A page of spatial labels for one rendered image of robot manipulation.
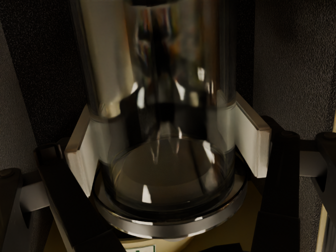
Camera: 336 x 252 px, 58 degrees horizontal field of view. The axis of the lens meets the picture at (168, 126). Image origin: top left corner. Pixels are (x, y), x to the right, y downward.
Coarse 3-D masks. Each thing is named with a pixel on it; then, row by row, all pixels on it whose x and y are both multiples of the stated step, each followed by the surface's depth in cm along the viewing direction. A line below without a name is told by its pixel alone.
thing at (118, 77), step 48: (96, 0) 13; (144, 0) 13; (192, 0) 13; (96, 48) 14; (144, 48) 13; (192, 48) 14; (96, 96) 16; (144, 96) 14; (192, 96) 15; (96, 144) 18; (144, 144) 16; (192, 144) 16; (96, 192) 19; (144, 192) 17; (192, 192) 17; (240, 192) 19
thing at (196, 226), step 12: (96, 204) 19; (240, 204) 19; (108, 216) 18; (216, 216) 17; (228, 216) 18; (120, 228) 18; (132, 228) 17; (144, 228) 17; (156, 228) 17; (168, 228) 17; (180, 228) 17; (192, 228) 17; (204, 228) 17
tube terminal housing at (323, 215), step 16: (256, 192) 37; (240, 208) 36; (256, 208) 35; (224, 224) 33; (240, 224) 33; (320, 224) 25; (48, 240) 33; (192, 240) 32; (208, 240) 31; (224, 240) 31; (240, 240) 31; (320, 240) 26
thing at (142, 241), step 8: (96, 208) 37; (120, 240) 25; (128, 240) 25; (136, 240) 25; (144, 240) 25; (152, 240) 25; (160, 240) 26; (184, 240) 29; (128, 248) 26; (136, 248) 26; (144, 248) 26; (152, 248) 26; (160, 248) 27; (168, 248) 28; (176, 248) 29
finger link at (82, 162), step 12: (84, 108) 20; (84, 120) 18; (72, 132) 17; (84, 132) 17; (72, 144) 15; (84, 144) 16; (72, 156) 15; (84, 156) 16; (96, 156) 19; (72, 168) 15; (84, 168) 16; (84, 180) 16; (84, 192) 16
